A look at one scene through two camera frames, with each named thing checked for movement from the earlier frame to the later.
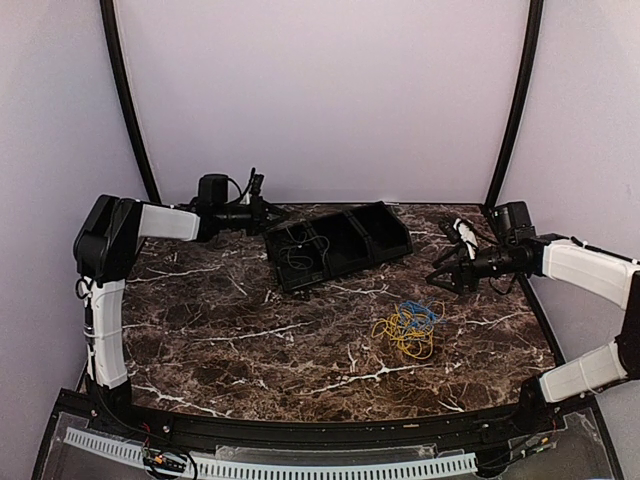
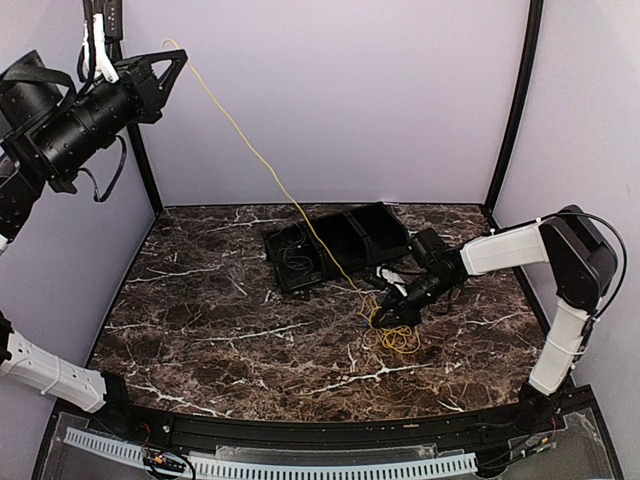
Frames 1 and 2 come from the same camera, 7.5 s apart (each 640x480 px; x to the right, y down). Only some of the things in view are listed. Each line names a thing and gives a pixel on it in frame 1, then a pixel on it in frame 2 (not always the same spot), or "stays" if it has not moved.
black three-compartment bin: x=316 y=248 stays
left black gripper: x=260 y=221 -> x=147 y=92
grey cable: x=312 y=237 -> x=294 y=245
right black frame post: x=519 y=102 stays
